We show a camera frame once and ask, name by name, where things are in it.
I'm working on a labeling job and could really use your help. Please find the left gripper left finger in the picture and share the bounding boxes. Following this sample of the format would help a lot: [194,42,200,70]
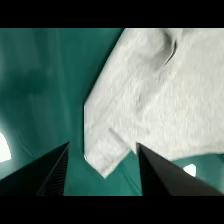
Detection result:
[0,141,71,197]

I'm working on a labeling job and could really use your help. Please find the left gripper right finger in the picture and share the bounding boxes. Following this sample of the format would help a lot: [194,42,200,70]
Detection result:
[135,142,224,197]

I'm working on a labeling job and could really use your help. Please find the light grey sweatshirt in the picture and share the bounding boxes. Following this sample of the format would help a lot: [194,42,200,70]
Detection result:
[83,27,224,179]

